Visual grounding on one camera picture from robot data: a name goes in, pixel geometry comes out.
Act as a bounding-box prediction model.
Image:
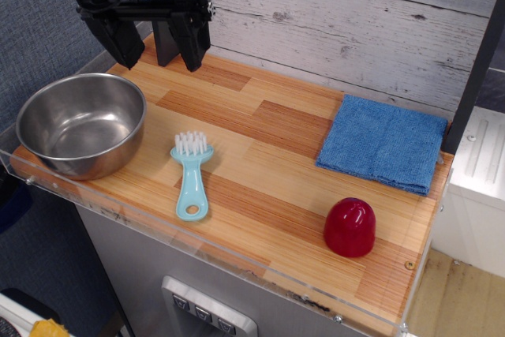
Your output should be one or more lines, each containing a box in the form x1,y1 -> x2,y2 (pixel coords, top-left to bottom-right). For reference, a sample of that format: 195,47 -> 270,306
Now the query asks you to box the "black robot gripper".
77,0 -> 215,72

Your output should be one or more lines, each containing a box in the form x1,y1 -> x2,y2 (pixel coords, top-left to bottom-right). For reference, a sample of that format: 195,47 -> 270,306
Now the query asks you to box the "stainless steel pot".
16,73 -> 147,180

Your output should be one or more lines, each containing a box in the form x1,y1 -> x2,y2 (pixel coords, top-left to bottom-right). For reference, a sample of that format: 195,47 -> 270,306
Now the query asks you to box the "light blue scrub brush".
170,131 -> 214,222

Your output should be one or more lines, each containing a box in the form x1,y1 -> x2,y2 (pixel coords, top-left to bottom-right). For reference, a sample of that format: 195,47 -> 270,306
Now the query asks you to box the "blue folded cloth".
316,95 -> 447,197

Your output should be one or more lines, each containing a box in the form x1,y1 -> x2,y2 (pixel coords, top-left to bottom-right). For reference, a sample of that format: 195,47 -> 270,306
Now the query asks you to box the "grey cabinet with control panel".
77,207 -> 361,336

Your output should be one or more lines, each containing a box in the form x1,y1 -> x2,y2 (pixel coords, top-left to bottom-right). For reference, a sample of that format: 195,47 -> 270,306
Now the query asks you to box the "clear acrylic table guard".
3,49 -> 453,336

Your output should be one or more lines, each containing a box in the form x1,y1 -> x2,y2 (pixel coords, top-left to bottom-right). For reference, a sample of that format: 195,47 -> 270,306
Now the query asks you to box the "red plastic cup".
324,197 -> 376,258

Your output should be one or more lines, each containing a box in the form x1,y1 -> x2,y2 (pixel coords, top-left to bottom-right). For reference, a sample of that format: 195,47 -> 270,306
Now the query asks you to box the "yellow object at bottom left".
28,319 -> 70,337

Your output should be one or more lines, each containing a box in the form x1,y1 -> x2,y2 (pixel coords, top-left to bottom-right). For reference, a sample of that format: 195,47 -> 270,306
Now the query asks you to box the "white side cabinet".
432,107 -> 504,277

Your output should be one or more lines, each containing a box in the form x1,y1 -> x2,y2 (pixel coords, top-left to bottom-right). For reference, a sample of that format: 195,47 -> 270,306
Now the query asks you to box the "black left frame post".
151,21 -> 179,66

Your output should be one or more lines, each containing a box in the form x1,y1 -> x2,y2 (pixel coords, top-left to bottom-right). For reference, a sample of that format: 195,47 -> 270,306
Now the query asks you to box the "black frame post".
151,21 -> 179,66
442,0 -> 504,155

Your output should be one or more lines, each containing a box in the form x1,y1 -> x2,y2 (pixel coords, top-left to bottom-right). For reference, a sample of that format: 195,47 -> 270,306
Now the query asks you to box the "black right frame post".
442,0 -> 504,155

